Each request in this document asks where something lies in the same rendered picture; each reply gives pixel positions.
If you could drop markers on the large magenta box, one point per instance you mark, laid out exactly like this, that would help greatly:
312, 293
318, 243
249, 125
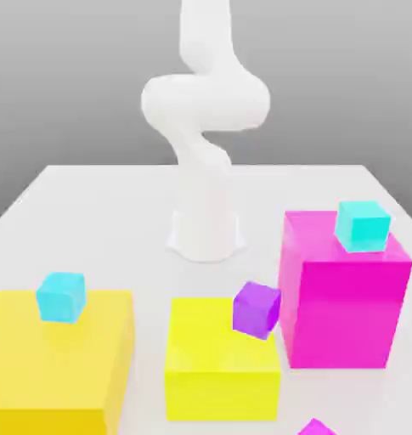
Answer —
345, 306

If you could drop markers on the large golden yellow box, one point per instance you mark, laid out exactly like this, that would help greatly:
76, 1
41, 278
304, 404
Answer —
56, 367

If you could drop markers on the small magenta cube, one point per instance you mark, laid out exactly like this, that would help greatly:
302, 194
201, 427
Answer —
316, 429

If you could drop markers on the small sky blue cube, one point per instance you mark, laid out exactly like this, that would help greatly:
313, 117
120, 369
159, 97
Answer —
61, 298

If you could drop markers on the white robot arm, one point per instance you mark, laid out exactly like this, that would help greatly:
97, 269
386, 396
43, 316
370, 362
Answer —
205, 102

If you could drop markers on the small turquoise cube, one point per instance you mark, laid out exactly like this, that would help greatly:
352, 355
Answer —
363, 227

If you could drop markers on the large bright yellow box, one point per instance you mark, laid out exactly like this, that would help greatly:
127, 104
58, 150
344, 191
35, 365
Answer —
219, 373

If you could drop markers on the small purple cube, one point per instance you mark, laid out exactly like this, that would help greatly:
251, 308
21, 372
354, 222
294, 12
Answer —
255, 311

